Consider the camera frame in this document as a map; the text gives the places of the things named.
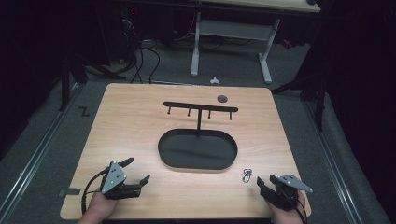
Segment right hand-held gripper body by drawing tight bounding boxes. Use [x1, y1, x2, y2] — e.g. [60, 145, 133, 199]
[269, 174, 314, 211]

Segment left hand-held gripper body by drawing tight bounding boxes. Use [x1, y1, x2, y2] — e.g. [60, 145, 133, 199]
[100, 161, 142, 201]

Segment black key rack with tray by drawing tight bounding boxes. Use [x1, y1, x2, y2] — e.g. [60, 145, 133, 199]
[157, 101, 239, 172]

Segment person's right hand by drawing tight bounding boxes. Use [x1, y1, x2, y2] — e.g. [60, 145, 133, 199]
[266, 189, 308, 224]

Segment person's left hand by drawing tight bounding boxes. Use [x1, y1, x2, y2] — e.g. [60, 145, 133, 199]
[77, 188, 120, 224]

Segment grey floor tape patch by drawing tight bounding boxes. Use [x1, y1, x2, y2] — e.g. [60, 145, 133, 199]
[58, 188, 82, 198]

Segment black metal stand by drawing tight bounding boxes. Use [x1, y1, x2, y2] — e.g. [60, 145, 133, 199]
[271, 62, 331, 132]
[58, 52, 127, 112]

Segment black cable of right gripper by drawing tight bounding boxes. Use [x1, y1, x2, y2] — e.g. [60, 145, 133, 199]
[284, 189, 309, 224]

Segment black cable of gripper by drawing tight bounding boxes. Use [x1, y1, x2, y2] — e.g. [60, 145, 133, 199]
[284, 189, 309, 224]
[80, 170, 110, 216]

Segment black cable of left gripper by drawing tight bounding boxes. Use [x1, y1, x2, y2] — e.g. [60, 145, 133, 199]
[80, 170, 110, 216]

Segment metal floor rail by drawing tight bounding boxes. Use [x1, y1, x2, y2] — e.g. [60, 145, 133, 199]
[304, 101, 364, 224]
[0, 81, 82, 222]

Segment black floor cables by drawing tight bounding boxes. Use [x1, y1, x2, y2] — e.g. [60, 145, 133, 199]
[120, 18, 162, 85]

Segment white metal desk frame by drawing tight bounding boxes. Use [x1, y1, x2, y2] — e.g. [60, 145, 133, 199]
[190, 0, 321, 85]

